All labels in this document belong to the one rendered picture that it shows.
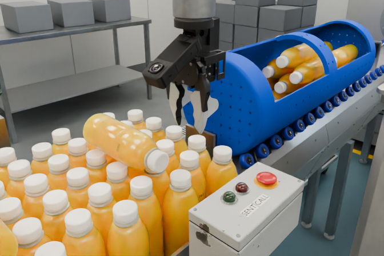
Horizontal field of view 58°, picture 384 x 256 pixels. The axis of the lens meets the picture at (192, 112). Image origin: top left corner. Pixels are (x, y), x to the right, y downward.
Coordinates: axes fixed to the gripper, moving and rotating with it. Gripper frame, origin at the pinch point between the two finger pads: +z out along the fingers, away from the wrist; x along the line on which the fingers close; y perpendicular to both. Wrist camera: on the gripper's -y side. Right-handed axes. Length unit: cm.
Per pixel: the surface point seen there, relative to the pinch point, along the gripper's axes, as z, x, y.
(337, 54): 4, 6, 90
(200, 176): 10.7, -3.5, 0.4
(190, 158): 6.6, -1.6, -0.7
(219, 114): 9.0, 11.0, 24.5
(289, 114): 10.2, -2.0, 39.6
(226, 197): 5.8, -15.1, -6.7
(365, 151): 107, 18, 219
